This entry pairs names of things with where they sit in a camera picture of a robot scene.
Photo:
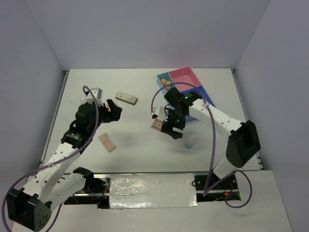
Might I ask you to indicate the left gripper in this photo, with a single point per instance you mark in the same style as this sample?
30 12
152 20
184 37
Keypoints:
110 116

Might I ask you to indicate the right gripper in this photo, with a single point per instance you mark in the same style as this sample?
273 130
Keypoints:
167 127

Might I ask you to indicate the glitter eyeshadow palette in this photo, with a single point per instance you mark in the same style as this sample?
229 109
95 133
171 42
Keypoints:
108 108

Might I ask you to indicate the gold rectangular palette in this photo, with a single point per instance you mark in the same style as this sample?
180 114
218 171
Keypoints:
126 98

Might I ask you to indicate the orange eyeshadow palette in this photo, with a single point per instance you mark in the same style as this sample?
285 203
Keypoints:
157 124

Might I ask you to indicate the small white pink bottle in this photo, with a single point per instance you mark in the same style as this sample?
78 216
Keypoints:
190 140

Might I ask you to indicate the pink rectangular palette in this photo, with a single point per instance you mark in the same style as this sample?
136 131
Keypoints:
107 142

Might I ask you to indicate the yellow makeup sponge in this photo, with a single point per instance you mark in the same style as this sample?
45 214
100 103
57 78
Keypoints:
163 81

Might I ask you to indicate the beige makeup sponge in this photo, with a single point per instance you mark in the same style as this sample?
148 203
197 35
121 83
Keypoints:
168 86

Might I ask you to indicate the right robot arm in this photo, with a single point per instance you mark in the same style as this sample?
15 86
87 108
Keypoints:
242 137

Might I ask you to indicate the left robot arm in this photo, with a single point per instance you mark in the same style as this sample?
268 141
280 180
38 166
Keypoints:
32 205

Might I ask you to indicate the three-compartment organizer tray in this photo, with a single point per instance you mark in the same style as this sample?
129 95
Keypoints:
184 75

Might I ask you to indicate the silver foil tape strip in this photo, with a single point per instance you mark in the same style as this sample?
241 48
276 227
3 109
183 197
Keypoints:
152 191

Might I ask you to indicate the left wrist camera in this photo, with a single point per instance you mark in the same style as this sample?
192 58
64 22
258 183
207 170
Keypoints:
97 92

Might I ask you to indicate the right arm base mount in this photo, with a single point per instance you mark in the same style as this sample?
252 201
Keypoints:
218 192

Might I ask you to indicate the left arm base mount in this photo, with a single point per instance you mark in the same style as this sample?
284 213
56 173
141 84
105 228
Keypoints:
95 191

